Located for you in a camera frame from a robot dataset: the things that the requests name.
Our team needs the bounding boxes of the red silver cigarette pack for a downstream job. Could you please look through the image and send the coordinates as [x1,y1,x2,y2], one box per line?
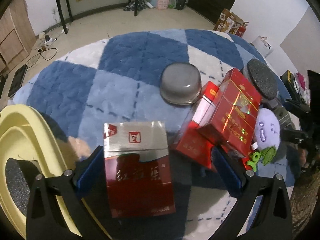
[104,121,176,218]

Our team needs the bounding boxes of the purple plush eggplant toy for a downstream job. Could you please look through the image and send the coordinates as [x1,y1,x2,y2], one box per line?
[246,108,280,172]

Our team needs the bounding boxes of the black foam tray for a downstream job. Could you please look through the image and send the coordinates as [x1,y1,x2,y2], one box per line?
[8,64,28,98]

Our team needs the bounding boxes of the pink snack bag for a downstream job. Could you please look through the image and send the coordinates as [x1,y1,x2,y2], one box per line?
[157,0,170,10]

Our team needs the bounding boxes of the blue white checkered rug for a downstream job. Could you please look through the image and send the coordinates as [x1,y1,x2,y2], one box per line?
[13,29,264,239]

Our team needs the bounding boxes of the large red cigarette box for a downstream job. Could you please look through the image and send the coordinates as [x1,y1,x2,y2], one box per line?
[198,68,261,158]

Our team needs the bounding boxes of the black cable on floor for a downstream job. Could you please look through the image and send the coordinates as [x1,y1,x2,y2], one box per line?
[24,47,59,68]

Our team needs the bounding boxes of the yellow plastic basin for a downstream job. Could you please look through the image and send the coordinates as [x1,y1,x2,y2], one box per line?
[0,104,111,239]

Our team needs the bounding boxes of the brown printed cardboard box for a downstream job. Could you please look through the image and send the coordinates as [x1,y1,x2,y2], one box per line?
[213,9,244,35]

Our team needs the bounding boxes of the red white cigarette pack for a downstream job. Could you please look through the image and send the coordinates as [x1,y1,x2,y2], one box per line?
[172,81,221,172]

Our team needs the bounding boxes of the wooden wardrobe cabinet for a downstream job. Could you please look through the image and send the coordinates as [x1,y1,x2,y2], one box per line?
[0,0,36,73]

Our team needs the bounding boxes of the red fire extinguisher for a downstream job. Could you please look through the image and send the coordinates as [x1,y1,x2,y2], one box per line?
[235,22,248,37]

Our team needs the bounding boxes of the grey upturned metal bowl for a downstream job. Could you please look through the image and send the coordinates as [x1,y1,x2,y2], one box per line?
[159,62,202,106]

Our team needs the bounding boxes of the white paper bag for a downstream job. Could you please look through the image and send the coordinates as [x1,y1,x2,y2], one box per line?
[251,36,273,57]

